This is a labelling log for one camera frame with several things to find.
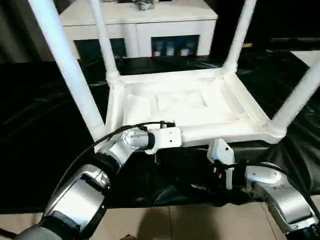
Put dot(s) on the small yellow box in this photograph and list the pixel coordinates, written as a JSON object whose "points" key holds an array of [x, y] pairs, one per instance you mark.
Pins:
{"points": [[247, 45]]}

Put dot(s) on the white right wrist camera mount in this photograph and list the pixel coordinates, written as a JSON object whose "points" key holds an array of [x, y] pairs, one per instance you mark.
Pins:
{"points": [[221, 152]]}

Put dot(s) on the white plastic table top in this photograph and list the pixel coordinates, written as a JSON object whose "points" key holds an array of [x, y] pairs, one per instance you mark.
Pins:
{"points": [[175, 100]]}

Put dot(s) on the grey curtain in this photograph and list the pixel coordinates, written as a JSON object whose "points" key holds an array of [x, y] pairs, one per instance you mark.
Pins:
{"points": [[15, 30]]}

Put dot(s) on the white cabinet with glass doors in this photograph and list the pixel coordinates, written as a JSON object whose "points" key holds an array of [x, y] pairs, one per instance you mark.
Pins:
{"points": [[162, 27]]}

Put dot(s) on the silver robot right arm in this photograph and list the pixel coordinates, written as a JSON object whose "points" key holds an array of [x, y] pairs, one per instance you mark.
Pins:
{"points": [[282, 200]]}

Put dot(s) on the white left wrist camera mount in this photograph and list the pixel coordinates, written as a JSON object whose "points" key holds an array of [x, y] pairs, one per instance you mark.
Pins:
{"points": [[167, 137]]}

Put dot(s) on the white mug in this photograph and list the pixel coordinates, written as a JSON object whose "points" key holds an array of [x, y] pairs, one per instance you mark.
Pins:
{"points": [[184, 52], [157, 53]]}

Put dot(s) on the white flat board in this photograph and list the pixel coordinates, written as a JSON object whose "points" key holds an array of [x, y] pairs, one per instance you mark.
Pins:
{"points": [[310, 57]]}

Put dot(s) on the black work mat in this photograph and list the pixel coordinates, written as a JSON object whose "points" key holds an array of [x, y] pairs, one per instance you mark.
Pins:
{"points": [[37, 125]]}

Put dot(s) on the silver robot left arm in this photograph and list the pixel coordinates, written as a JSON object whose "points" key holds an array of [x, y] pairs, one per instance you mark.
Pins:
{"points": [[82, 195]]}

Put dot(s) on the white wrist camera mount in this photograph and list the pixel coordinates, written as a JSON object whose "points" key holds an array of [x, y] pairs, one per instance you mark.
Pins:
{"points": [[221, 152], [167, 137]]}

